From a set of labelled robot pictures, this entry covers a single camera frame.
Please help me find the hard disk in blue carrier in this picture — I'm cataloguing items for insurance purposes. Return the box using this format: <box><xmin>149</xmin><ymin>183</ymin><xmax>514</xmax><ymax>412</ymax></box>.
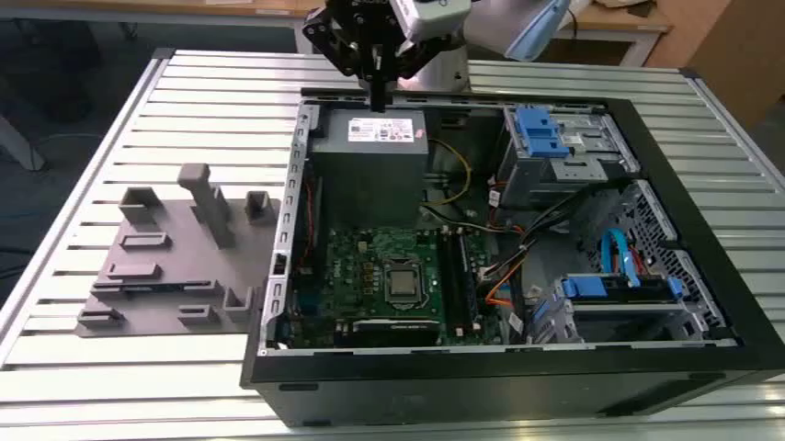
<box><xmin>563</xmin><ymin>273</ymin><xmax>686</xmax><ymax>305</ymax></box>

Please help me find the grey parts rack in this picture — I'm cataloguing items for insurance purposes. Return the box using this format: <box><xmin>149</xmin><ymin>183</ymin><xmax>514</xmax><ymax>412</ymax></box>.
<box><xmin>72</xmin><ymin>163</ymin><xmax>283</xmax><ymax>340</ymax></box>

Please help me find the grey metal drive cage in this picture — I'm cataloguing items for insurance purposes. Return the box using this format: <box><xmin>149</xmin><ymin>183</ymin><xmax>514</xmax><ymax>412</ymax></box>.
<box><xmin>497</xmin><ymin>106</ymin><xmax>642</xmax><ymax>210</ymax></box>

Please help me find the black RAM slot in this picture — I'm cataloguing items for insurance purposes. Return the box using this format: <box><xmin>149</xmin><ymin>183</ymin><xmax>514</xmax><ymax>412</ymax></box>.
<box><xmin>438</xmin><ymin>228</ymin><xmax>462</xmax><ymax>335</ymax></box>

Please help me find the orange red wire bundle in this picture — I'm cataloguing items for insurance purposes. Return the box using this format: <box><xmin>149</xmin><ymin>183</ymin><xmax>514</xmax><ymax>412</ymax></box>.
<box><xmin>485</xmin><ymin>274</ymin><xmax>522</xmax><ymax>308</ymax></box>

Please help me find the blue ribbon cable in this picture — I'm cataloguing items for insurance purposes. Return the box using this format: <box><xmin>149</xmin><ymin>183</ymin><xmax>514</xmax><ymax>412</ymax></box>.
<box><xmin>530</xmin><ymin>300</ymin><xmax>557</xmax><ymax>344</ymax></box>

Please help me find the yellow wire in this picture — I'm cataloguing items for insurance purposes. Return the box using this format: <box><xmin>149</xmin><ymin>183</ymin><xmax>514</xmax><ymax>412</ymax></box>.
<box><xmin>427</xmin><ymin>139</ymin><xmax>474</xmax><ymax>207</ymax></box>

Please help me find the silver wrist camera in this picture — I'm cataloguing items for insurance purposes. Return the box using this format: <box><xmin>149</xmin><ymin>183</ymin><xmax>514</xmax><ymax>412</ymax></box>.
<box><xmin>386</xmin><ymin>0</ymin><xmax>472</xmax><ymax>43</ymax></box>

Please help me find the green motherboard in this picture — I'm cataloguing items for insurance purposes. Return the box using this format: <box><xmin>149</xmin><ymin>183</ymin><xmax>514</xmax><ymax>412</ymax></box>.
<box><xmin>287</xmin><ymin>227</ymin><xmax>514</xmax><ymax>348</ymax></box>

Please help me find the black graphics card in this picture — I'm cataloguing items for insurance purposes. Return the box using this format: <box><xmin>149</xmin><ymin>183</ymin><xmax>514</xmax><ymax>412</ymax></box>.
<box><xmin>335</xmin><ymin>318</ymin><xmax>443</xmax><ymax>348</ymax></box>

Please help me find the black white wire bundle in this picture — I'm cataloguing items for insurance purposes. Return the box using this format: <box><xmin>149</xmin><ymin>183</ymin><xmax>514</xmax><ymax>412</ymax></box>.
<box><xmin>420</xmin><ymin>205</ymin><xmax>493</xmax><ymax>230</ymax></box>

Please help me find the silver CPU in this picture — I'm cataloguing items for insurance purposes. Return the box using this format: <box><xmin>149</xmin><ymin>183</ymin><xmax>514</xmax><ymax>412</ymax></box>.
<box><xmin>386</xmin><ymin>270</ymin><xmax>424</xmax><ymax>295</ymax></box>

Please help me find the metal disk bay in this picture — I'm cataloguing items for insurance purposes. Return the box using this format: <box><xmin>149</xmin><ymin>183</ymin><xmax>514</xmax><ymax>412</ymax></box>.
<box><xmin>551</xmin><ymin>273</ymin><xmax>731</xmax><ymax>344</ymax></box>

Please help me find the blue plastic drive carrier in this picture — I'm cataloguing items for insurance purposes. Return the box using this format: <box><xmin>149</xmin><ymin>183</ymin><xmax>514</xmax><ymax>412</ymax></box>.
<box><xmin>517</xmin><ymin>107</ymin><xmax>569</xmax><ymax>157</ymax></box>

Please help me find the grey power supply unit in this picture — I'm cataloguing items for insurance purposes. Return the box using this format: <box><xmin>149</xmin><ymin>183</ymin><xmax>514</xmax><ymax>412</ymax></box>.
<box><xmin>308</xmin><ymin>108</ymin><xmax>430</xmax><ymax>231</ymax></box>

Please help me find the beige desk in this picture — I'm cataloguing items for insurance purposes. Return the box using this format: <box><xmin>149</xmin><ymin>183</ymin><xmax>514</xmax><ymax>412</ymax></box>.
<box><xmin>0</xmin><ymin>0</ymin><xmax>308</xmax><ymax>31</ymax></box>

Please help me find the black PC case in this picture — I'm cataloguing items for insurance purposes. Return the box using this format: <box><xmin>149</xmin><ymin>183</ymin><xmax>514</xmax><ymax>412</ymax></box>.
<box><xmin>238</xmin><ymin>86</ymin><xmax>780</xmax><ymax>431</ymax></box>

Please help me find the dark office chair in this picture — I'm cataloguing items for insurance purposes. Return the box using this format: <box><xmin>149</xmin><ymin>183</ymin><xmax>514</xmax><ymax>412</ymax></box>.
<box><xmin>0</xmin><ymin>25</ymin><xmax>105</xmax><ymax>128</ymax></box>

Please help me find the blue SATA cable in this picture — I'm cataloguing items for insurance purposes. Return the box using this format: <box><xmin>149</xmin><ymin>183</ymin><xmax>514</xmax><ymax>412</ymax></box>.
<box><xmin>599</xmin><ymin>228</ymin><xmax>642</xmax><ymax>288</ymax></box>

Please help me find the wooden desk white frame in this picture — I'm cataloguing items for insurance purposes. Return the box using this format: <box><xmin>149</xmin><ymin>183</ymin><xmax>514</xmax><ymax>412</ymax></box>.
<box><xmin>538</xmin><ymin>0</ymin><xmax>674</xmax><ymax>70</ymax></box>

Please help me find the metal CPU socket cover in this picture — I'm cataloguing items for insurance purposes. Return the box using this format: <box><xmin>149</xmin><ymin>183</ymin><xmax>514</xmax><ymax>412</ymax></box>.
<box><xmin>380</xmin><ymin>259</ymin><xmax>430</xmax><ymax>310</ymax></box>

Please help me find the brown wooden cabinet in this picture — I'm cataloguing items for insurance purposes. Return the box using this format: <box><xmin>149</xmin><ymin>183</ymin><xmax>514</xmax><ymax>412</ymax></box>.
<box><xmin>649</xmin><ymin>0</ymin><xmax>785</xmax><ymax>134</ymax></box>

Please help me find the black cable bundle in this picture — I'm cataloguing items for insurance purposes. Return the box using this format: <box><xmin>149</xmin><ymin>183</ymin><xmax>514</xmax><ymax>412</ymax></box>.
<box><xmin>481</xmin><ymin>178</ymin><xmax>633</xmax><ymax>281</ymax></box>

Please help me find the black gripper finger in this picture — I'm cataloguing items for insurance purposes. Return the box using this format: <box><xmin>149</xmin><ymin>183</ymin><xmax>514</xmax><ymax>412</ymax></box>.
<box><xmin>300</xmin><ymin>7</ymin><xmax>380</xmax><ymax>114</ymax></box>
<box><xmin>378</xmin><ymin>39</ymin><xmax>444</xmax><ymax>114</ymax></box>

